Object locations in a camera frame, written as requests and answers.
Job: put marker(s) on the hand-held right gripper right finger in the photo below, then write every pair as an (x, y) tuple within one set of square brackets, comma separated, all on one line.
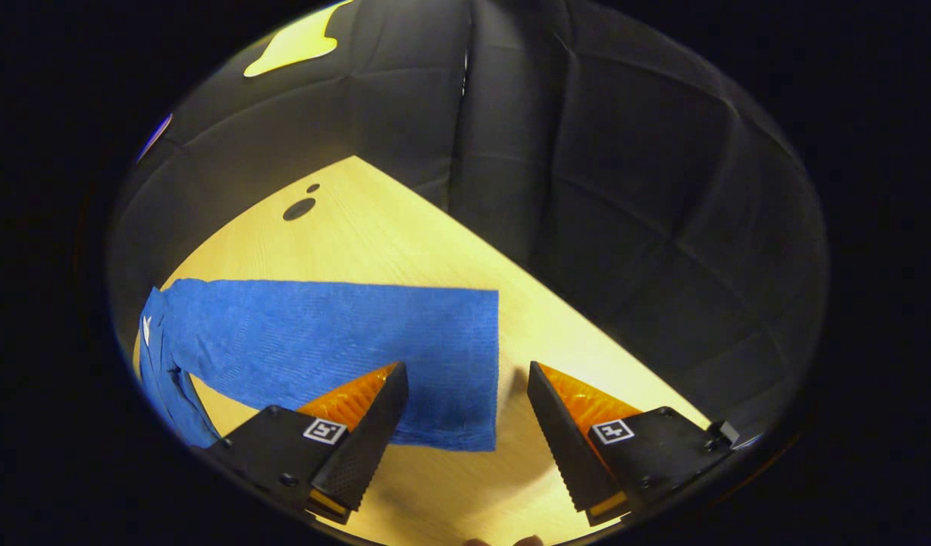
[(560, 447)]

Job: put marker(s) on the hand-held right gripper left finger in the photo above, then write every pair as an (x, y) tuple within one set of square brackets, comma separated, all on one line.
[(367, 447)]

